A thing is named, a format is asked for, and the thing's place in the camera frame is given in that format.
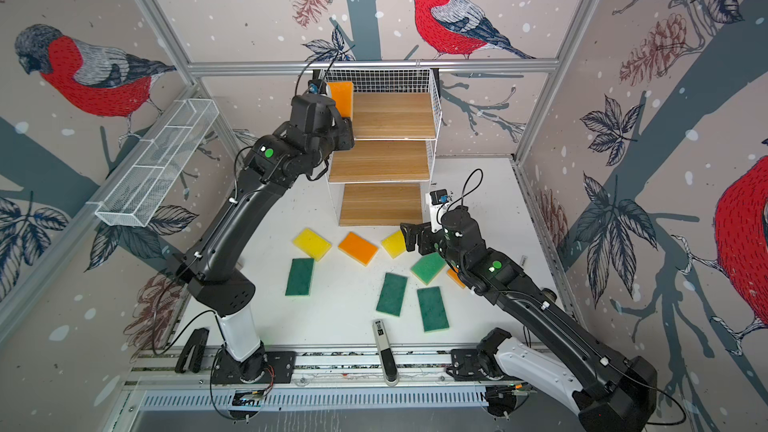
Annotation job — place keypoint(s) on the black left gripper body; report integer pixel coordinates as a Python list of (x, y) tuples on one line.
[(341, 138)]

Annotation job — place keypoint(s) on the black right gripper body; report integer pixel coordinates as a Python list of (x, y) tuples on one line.
[(441, 240)]

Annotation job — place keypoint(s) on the orange sponge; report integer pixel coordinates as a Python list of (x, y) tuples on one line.
[(454, 276), (358, 248), (343, 95)]

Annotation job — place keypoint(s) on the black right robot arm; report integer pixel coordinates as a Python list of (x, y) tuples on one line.
[(606, 390)]

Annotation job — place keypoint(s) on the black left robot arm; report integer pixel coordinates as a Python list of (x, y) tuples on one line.
[(210, 267)]

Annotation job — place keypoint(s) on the light green sponge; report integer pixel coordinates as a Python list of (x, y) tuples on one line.
[(428, 267)]

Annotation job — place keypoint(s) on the yellow sponge right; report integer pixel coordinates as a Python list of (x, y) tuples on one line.
[(394, 244)]

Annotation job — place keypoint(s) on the yellow sponge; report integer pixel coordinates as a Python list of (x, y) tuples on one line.
[(312, 244), (394, 244)]

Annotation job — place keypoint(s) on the dark green sponge middle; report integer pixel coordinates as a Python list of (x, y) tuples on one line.
[(392, 294)]

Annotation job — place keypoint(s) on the dark green sponge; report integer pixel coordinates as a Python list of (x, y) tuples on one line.
[(300, 277), (432, 309), (392, 294)]

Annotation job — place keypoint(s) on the dark green sponge right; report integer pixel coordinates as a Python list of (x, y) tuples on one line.
[(432, 309)]

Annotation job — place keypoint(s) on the yellow sponge left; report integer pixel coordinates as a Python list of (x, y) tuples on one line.
[(312, 244)]

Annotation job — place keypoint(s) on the white black handheld scanner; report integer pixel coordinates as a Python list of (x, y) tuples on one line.
[(385, 353)]

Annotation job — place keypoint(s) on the dark green sponge left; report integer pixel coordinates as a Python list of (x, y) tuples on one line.
[(300, 277)]

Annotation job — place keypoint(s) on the black stapler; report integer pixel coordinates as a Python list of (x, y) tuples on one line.
[(191, 357)]

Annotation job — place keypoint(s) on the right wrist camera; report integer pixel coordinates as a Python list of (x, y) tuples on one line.
[(437, 201)]

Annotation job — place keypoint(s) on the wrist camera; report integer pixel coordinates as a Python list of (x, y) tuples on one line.
[(437, 201), (317, 86)]

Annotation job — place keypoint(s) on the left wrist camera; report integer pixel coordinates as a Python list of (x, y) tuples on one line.
[(317, 86)]

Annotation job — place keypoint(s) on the white wire wooden shelf unit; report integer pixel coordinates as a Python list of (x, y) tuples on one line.
[(396, 116)]

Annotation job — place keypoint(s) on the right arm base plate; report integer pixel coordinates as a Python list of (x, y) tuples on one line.
[(468, 365)]

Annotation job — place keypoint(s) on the white wire wall basket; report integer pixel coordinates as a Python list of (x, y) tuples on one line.
[(142, 189)]

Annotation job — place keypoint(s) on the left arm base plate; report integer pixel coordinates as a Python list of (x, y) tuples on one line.
[(271, 367)]

